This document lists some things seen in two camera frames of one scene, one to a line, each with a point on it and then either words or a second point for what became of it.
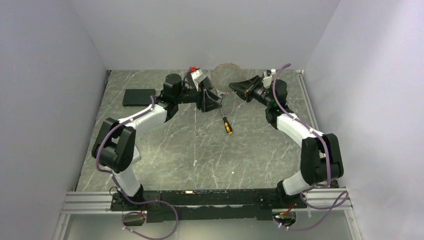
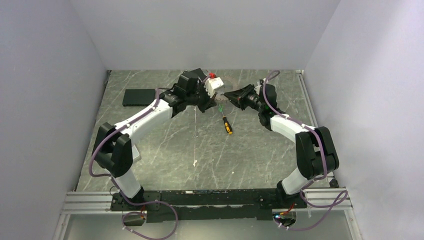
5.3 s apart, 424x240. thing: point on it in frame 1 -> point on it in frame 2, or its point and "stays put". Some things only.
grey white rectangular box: (136, 156) stays put
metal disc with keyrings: (223, 74) -> (221, 98)
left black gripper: (203, 101) stays put
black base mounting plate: (205, 204) stays put
